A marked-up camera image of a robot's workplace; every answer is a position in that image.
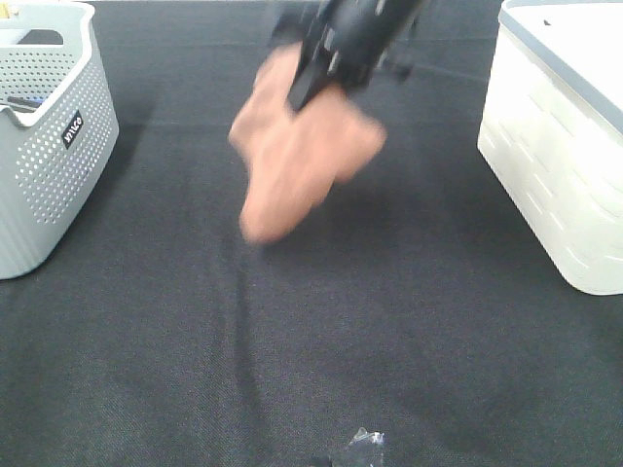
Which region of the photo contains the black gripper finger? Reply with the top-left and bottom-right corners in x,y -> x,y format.
287,60 -> 333,113

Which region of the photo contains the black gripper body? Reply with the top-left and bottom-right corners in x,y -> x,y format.
297,1 -> 424,88

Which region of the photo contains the brown microfibre towel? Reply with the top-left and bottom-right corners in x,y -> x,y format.
228,43 -> 386,244

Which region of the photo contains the white plastic storage basket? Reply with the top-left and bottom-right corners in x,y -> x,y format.
477,1 -> 622,296

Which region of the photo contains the grey perforated plastic basket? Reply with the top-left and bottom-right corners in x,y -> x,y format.
1,1 -> 119,279

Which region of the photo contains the dark item inside grey basket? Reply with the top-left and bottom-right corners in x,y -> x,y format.
4,96 -> 43,113

